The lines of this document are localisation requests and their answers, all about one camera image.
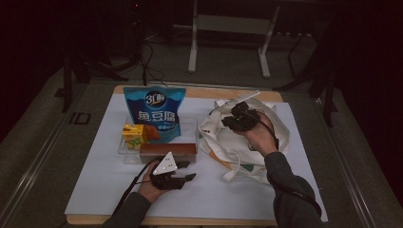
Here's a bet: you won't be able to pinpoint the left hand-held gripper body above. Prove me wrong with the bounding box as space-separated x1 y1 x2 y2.
148 151 188 191

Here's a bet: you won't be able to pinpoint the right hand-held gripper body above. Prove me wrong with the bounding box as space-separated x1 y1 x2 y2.
221 90 262 133

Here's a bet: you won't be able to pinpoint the brown carton box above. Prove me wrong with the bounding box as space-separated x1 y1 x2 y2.
139 142 198 164

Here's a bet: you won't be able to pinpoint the white tote bag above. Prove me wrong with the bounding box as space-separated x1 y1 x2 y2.
198 94 292 185

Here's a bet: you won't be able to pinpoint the clear plastic container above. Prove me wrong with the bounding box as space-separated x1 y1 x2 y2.
118 115 200 165

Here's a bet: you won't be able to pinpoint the yellow drink carton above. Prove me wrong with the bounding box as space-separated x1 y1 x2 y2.
122 123 148 150

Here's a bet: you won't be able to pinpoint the blue snack bag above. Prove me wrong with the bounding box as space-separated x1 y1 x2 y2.
123 85 187 144

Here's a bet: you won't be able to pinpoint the person's left hand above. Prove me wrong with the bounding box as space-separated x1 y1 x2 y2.
136 170 169 204

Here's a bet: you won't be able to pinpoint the person's right hand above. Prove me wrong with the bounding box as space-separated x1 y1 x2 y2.
236 111 280 158

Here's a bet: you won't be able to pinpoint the black metal stand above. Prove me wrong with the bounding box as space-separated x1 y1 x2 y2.
274 29 339 128
61 51 130 114

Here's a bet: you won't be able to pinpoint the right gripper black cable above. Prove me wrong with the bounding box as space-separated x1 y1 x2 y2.
248 109 323 219

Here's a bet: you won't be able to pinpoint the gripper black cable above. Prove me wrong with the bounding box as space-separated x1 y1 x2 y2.
112 157 161 217
248 109 323 219

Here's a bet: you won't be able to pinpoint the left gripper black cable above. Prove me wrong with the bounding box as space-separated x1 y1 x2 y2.
112 157 161 217

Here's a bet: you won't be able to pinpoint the white metal desk frame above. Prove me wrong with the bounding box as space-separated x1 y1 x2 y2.
187 0 281 80

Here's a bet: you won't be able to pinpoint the black floor cables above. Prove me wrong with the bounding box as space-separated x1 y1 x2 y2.
138 39 168 87

